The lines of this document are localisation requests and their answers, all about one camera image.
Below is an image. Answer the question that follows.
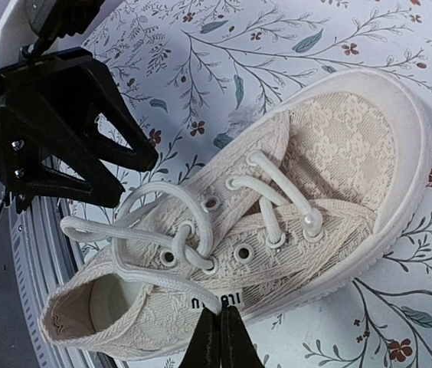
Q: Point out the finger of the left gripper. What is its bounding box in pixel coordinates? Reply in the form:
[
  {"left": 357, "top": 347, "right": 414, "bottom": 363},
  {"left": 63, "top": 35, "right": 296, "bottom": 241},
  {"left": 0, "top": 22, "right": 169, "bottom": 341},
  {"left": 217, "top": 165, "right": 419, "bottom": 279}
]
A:
[{"left": 81, "top": 56, "right": 159, "bottom": 172}]

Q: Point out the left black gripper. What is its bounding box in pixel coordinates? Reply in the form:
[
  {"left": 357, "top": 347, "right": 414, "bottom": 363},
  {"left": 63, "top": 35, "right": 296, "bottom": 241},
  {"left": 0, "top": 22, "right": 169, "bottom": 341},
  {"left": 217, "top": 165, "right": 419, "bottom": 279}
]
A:
[{"left": 0, "top": 50, "right": 124, "bottom": 212}]

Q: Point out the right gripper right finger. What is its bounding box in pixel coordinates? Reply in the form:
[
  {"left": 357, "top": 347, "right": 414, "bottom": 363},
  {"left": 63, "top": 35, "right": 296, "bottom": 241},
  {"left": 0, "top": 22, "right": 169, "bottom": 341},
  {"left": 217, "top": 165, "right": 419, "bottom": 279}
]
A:
[{"left": 220, "top": 308, "right": 264, "bottom": 368}]

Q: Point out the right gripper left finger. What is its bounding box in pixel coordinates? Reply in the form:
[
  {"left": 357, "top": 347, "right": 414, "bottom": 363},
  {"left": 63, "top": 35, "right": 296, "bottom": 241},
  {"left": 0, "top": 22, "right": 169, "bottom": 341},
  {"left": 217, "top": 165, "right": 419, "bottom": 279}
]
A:
[{"left": 178, "top": 309, "right": 221, "bottom": 368}]

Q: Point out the cream white sneaker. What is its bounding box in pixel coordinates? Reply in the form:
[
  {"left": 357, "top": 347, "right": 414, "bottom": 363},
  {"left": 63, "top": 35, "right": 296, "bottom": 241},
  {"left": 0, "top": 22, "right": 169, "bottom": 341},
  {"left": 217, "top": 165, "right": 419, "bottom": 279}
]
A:
[{"left": 39, "top": 69, "right": 432, "bottom": 360}]

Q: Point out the floral patterned table mat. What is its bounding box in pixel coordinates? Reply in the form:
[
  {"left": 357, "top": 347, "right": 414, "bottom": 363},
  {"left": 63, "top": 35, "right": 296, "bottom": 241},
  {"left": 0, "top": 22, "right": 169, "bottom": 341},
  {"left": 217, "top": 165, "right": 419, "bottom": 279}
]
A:
[{"left": 39, "top": 0, "right": 432, "bottom": 368}]

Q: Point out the aluminium front rail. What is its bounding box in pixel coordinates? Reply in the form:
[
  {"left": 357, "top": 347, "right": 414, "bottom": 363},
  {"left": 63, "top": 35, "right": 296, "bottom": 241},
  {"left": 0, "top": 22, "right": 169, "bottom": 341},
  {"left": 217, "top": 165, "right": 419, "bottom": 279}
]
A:
[{"left": 0, "top": 184, "right": 116, "bottom": 367}]

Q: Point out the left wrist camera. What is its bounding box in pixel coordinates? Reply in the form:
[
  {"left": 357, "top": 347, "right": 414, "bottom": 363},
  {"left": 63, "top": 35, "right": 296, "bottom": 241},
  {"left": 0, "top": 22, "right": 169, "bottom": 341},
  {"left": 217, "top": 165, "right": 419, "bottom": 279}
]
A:
[{"left": 0, "top": 0, "right": 104, "bottom": 69}]

